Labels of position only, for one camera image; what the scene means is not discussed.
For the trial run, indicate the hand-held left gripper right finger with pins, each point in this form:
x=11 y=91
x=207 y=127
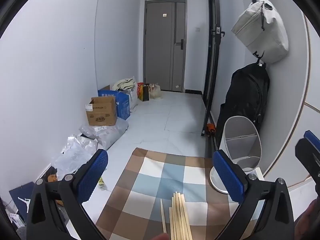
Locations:
x=228 y=177

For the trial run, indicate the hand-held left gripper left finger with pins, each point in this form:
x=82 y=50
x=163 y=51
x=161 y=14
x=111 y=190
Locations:
x=96 y=170

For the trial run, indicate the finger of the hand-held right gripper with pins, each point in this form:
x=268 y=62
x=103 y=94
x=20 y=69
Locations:
x=312 y=137

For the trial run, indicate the white utensil holder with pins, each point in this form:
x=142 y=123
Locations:
x=241 y=142

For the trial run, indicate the bundle of wooden chopsticks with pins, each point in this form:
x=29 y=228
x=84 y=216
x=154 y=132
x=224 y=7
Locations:
x=180 y=217

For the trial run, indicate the light wooden chopstick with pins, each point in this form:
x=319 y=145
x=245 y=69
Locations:
x=163 y=217

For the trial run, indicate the beige shoulder bag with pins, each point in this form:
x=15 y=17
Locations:
x=265 y=30

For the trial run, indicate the small yellow item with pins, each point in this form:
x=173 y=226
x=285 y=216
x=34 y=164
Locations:
x=102 y=183

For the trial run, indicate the crumpled clear plastic bags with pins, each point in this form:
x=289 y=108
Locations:
x=75 y=152

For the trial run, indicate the grey courier bag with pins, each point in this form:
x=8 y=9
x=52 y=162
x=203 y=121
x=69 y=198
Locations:
x=107 y=133

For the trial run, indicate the tan sandal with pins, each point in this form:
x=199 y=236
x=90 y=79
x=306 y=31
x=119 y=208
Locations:
x=53 y=178

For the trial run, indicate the orange black item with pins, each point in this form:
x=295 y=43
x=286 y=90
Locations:
x=211 y=129

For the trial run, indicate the checked table mat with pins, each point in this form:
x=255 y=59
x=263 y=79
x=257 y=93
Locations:
x=150 y=180

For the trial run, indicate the brown cardboard box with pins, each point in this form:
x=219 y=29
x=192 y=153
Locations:
x=101 y=112

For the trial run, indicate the blue cardboard box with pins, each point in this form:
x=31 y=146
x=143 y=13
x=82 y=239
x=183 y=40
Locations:
x=123 y=105

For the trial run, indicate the black backpack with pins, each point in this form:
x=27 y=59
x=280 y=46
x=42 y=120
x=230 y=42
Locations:
x=245 y=97

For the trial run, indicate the navy shoebox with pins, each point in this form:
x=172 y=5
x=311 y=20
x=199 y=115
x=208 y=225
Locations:
x=21 y=200

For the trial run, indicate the white woven sack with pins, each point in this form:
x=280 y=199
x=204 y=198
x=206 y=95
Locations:
x=133 y=96

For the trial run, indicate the beige cloth bag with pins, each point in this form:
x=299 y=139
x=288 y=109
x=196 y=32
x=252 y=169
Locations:
x=123 y=83

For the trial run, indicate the red yellow paper bag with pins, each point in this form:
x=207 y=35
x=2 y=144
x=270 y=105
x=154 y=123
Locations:
x=143 y=92

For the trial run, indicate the translucent plastic bag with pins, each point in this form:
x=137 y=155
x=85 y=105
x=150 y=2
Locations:
x=155 y=91

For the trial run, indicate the black framed glass door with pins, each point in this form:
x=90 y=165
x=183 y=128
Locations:
x=212 y=80

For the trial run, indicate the grey entrance door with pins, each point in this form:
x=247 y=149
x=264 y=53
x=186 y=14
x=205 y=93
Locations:
x=160 y=55

